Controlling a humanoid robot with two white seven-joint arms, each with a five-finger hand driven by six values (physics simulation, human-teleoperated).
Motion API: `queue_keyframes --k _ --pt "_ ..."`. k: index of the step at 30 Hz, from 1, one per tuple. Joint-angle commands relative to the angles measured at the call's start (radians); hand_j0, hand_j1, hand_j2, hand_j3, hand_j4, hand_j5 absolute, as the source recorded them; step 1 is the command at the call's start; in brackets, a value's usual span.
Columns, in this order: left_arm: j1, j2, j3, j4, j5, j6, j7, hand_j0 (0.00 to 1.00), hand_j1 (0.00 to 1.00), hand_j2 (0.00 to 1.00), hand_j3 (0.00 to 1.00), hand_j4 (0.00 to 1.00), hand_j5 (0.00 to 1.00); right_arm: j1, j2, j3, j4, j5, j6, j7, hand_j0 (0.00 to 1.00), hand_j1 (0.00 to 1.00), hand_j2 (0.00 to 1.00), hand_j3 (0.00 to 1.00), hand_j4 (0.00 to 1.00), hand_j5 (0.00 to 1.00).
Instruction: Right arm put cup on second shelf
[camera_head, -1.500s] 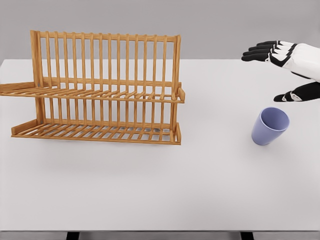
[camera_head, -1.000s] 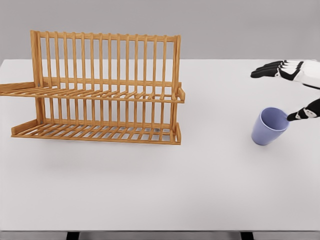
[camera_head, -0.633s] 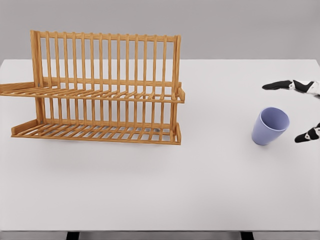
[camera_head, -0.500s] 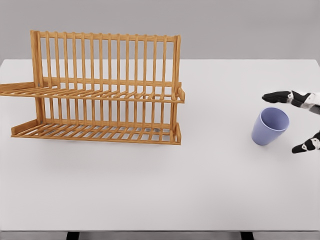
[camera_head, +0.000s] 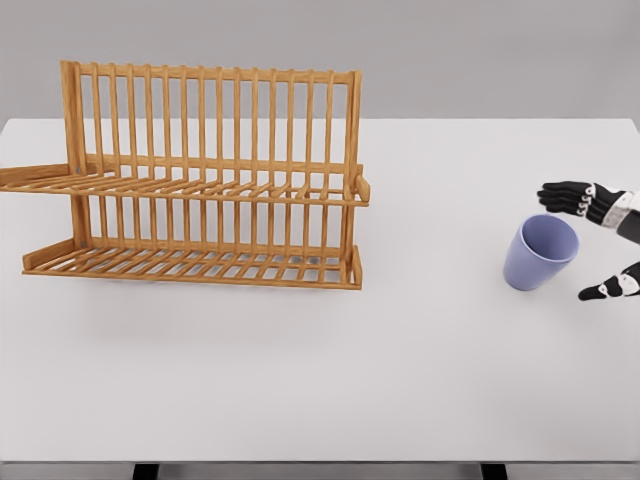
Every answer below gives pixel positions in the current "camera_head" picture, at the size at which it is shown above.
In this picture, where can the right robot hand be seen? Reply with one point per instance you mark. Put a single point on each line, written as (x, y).
(609, 209)

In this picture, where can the lavender plastic cup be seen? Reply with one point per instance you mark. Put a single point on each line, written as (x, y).
(535, 256)

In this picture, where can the wooden two-tier dish rack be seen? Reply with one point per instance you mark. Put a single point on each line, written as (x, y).
(210, 185)

